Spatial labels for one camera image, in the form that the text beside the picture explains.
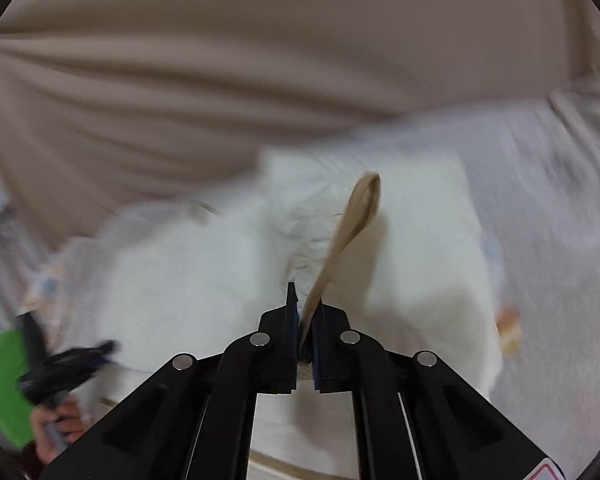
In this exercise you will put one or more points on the green plastic object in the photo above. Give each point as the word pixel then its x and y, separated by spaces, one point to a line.
pixel 5 390

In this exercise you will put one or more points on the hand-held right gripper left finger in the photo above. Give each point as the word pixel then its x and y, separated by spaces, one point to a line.
pixel 293 325

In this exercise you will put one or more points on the beige curtain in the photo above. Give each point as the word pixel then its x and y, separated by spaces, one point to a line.
pixel 230 60

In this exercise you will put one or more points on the person's left hand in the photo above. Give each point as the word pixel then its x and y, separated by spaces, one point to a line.
pixel 62 427

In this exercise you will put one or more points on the grey floral blanket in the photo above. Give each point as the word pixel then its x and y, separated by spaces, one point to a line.
pixel 545 240

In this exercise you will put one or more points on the white quilted jacket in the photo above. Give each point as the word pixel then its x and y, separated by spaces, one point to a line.
pixel 195 280

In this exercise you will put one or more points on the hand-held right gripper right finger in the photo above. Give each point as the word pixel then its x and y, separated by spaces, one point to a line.
pixel 316 355

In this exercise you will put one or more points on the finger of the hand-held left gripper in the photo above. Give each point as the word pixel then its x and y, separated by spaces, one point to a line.
pixel 92 355

